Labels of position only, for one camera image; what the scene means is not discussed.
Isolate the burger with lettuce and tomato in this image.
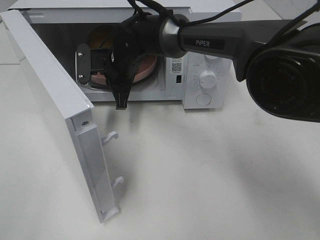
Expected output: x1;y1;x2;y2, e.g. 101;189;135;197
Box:
86;25;114;49

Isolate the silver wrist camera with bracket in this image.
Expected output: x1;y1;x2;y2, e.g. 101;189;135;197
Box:
74;43;111;87

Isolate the white round knob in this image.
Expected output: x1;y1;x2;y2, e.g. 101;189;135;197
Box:
204;55;219;61
199;70;218;89

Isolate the white warning sticker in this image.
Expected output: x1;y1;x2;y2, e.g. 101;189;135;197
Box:
169;57;184;75

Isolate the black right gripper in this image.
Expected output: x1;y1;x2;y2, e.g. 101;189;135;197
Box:
99;25;140;110

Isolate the pink round plate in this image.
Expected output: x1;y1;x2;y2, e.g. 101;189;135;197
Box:
91;55;158;88

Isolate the white microwave oven body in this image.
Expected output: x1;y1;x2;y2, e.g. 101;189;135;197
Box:
0;0;232;111

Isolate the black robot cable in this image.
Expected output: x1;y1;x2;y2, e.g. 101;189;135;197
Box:
127;0;320;46

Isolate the white microwave door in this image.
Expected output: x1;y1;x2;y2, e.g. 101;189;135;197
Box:
0;10;124;222

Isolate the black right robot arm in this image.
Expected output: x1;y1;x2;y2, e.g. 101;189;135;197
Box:
104;14;320;122

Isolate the round white door button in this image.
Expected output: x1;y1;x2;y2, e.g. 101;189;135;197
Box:
196;93;212;106

